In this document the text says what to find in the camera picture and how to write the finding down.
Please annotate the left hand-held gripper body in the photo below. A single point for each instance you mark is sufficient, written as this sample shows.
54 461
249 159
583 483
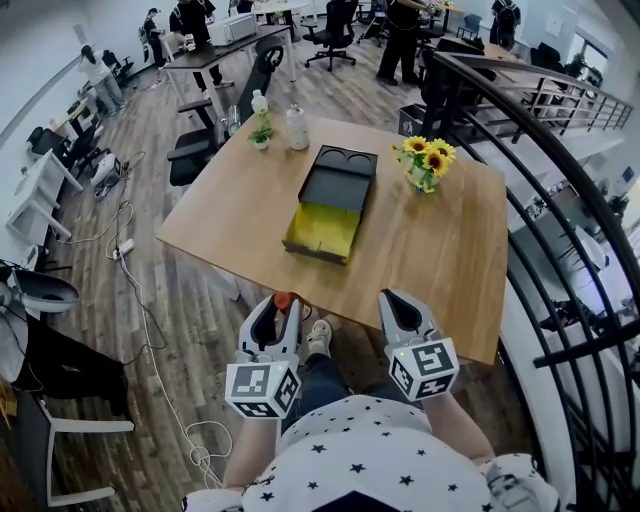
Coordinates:
260 385

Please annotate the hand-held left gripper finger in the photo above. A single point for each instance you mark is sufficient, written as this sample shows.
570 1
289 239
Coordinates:
295 325
247 330

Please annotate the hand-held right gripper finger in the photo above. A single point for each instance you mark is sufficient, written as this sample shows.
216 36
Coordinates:
425 325
387 320

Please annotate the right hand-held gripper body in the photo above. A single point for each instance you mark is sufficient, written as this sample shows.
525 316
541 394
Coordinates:
425 370

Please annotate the black box with yellow tray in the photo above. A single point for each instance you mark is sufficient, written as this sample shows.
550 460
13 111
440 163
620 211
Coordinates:
332 185

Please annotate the person's right forearm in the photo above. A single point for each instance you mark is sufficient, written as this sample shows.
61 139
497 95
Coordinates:
460 430

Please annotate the person's left forearm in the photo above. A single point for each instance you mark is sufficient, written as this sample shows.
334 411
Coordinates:
250 450

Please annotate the white box appliance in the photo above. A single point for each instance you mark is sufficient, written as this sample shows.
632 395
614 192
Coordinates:
232 27

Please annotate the beige shoe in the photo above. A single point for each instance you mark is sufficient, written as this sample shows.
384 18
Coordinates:
319 337

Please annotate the blue jeans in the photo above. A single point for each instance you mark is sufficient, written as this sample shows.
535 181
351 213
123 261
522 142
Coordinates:
325 380

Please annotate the white star-print shirt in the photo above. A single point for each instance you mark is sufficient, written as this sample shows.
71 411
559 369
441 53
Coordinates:
365 450

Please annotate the white power strip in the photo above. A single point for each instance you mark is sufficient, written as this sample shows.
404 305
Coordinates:
124 247

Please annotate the sunflower bouquet in vase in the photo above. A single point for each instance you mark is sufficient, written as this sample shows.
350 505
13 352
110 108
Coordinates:
427 160

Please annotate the black stair railing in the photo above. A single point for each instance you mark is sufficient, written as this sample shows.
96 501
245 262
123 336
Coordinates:
590 344

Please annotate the black office chair with headrest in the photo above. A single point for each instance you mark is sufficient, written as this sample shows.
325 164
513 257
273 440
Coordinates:
192 160

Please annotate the small green potted plant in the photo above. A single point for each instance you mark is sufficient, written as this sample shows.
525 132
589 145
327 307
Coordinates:
261 137

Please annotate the white patterned bottle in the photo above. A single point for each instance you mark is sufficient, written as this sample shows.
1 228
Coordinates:
297 127

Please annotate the black trash bin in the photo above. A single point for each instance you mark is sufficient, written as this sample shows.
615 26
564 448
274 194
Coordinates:
412 120

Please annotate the black and white machine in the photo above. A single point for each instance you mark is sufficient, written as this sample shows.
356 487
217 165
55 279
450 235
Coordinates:
45 295

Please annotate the clear glass bottle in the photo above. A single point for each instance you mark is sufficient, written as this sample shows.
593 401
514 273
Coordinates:
233 120

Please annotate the white floor device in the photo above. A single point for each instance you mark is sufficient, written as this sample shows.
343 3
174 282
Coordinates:
107 170

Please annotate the pale green drink bottle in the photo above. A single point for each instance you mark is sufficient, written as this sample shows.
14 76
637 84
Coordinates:
258 104

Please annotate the blue chair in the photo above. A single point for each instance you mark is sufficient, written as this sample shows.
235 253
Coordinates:
470 25

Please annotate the window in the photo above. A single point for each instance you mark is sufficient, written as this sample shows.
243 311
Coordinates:
595 50

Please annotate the white metal frame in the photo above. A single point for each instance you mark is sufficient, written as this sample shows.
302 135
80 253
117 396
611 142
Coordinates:
90 426

